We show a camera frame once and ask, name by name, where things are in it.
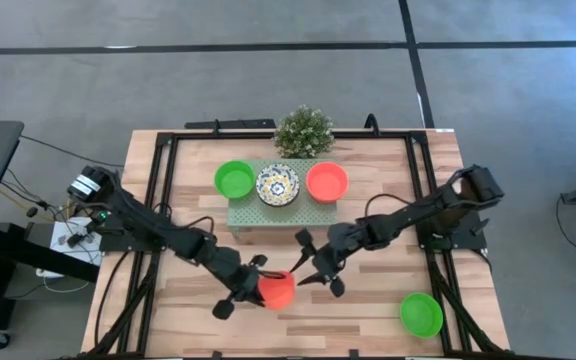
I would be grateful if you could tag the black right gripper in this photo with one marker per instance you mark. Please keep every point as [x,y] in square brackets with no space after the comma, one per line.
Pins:
[340,245]

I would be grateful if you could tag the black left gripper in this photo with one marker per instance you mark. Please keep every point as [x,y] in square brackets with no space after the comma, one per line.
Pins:
[238,275]

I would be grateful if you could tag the orange plastic mini bowl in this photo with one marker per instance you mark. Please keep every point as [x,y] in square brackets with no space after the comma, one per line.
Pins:
[278,292]
[327,181]

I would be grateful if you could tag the green plastic mini bowl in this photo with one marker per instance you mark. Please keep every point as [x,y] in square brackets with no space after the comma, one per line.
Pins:
[234,179]
[421,315]

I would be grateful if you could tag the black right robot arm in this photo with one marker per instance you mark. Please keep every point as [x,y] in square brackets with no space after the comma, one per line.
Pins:
[433,205]

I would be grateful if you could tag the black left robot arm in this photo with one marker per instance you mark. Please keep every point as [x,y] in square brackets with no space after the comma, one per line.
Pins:
[143,217]

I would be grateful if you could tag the green dotted placemat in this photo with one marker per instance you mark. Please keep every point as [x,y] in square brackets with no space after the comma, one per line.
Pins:
[278,216]

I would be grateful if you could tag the yellow bowl with patterned inside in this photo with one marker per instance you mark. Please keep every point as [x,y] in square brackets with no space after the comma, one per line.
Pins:
[277,185]

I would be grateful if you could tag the small potted green shrub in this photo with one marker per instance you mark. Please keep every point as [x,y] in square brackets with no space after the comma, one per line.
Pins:
[304,132]

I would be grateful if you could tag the long black bar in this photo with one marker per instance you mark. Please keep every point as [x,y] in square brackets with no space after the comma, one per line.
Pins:
[233,124]

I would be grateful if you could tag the white power strip box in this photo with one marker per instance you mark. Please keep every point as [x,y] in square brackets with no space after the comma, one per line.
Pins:
[75,240]

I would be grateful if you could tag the black aluminium table frame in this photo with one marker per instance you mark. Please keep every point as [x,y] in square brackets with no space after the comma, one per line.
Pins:
[203,135]

